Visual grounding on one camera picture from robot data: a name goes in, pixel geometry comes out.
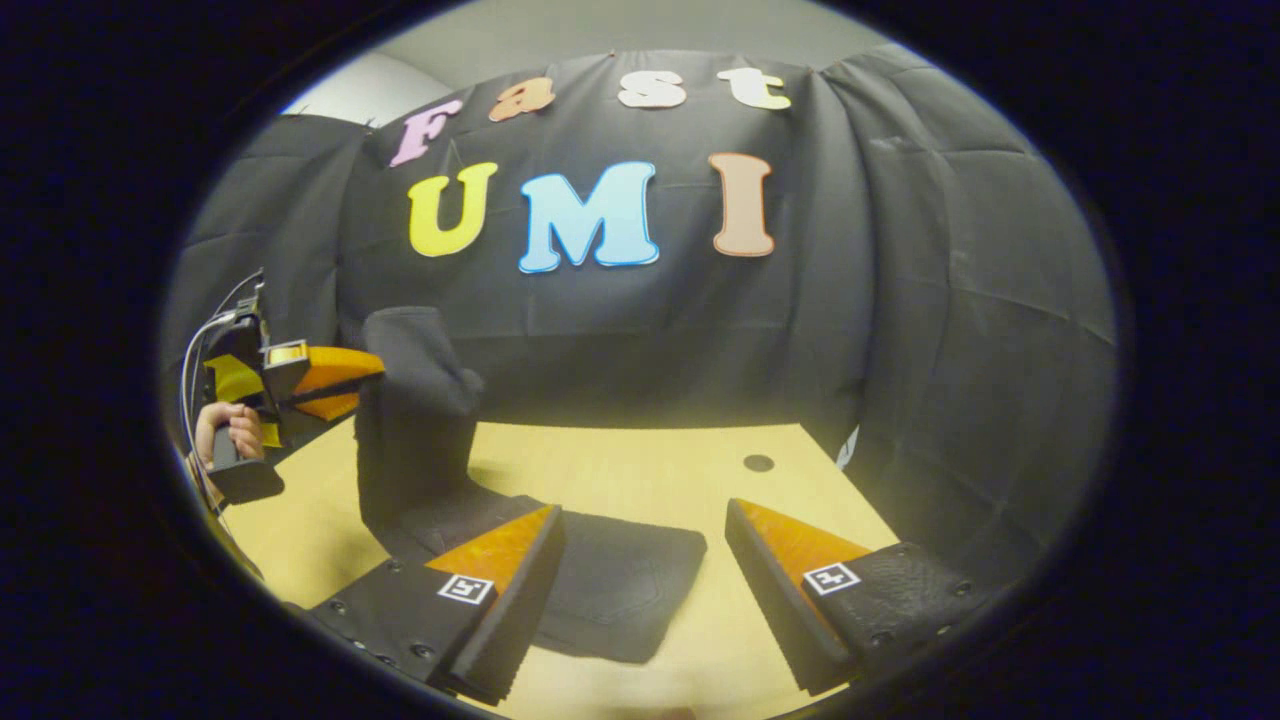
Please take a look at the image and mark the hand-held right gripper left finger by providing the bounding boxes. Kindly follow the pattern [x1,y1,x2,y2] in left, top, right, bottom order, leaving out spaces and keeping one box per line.
[303,505,567,703]

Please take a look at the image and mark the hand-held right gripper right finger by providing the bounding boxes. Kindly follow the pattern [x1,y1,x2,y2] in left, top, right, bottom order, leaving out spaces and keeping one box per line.
[725,498,978,697]

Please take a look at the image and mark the black jeans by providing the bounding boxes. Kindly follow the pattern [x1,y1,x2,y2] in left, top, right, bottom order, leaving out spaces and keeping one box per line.
[355,305,709,666]

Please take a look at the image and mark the grey cable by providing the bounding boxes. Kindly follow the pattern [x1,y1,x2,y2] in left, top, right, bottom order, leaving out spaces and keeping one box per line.
[178,268,267,511]

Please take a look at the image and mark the black backdrop cloth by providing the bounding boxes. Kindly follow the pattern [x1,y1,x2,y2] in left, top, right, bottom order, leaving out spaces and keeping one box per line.
[160,45,1121,591]

